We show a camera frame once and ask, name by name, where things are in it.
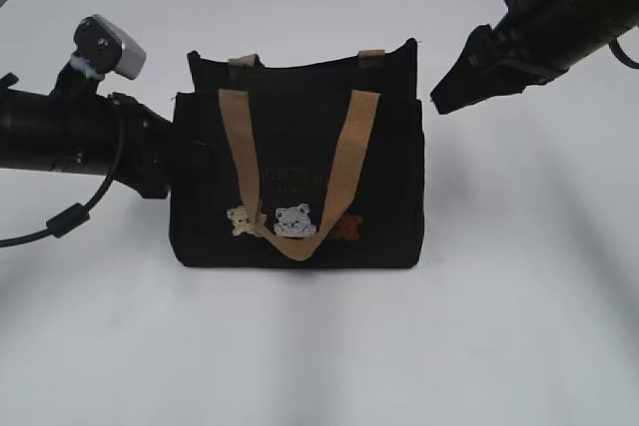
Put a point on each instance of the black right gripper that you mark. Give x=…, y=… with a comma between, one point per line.
x=500, y=63

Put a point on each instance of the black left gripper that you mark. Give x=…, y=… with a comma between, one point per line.
x=154, y=151

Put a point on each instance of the black canvas tote bag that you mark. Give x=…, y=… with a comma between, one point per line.
x=297, y=114

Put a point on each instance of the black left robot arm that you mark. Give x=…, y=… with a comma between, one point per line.
x=75, y=130

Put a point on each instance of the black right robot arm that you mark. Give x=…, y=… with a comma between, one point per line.
x=535, y=43

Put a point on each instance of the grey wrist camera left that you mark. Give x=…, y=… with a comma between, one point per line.
x=102, y=48

